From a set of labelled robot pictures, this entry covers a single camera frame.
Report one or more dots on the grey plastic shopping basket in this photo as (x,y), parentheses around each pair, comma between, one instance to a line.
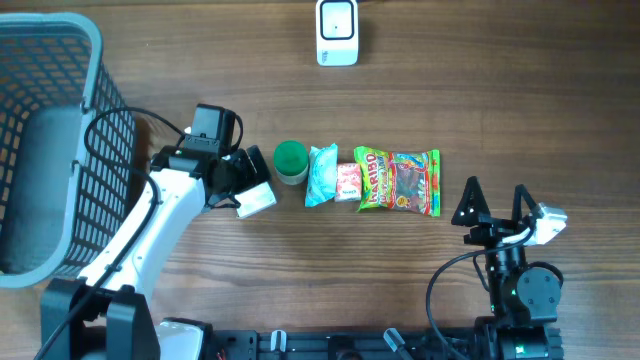
(66,146)

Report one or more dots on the Haribo gummy candy bag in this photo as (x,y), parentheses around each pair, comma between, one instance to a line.
(400,181)

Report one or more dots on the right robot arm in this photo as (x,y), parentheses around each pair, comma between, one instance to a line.
(523,295)

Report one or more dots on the white blue cardboard box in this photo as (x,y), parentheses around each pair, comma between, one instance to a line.
(255,199)

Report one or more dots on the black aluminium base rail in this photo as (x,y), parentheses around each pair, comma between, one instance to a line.
(350,345)

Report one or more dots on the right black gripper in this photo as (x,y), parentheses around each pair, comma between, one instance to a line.
(493,229)

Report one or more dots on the green lid white jar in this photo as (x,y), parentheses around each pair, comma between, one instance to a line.
(291,162)

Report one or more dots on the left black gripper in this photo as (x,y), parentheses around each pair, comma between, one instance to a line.
(250,173)

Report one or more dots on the light blue tissue pack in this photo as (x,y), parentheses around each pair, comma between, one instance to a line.
(322,177)

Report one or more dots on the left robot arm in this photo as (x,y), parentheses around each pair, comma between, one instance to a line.
(105,312)

